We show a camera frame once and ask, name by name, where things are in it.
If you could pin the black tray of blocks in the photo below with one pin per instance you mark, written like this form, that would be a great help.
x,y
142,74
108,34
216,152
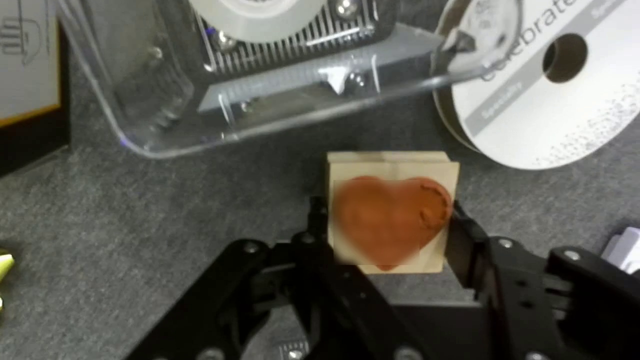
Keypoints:
x,y
26,66

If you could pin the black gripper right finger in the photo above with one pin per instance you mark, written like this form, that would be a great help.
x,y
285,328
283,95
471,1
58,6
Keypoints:
x,y
553,307

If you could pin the white ribbon spool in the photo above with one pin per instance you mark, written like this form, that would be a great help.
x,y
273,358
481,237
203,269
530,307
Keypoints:
x,y
532,127

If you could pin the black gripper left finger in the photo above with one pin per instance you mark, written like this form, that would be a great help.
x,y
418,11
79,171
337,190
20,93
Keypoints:
x,y
280,301

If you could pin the wooden heart stamp block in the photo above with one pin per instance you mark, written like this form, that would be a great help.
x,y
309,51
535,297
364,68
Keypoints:
x,y
393,220

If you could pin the yellow gift bow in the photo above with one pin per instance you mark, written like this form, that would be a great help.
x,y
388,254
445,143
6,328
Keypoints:
x,y
4,262

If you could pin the grey tablecloth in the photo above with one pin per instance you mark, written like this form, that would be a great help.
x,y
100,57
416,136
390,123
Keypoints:
x,y
132,233

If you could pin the clear tape dispenser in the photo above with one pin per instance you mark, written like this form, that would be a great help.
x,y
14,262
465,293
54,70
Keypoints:
x,y
167,101

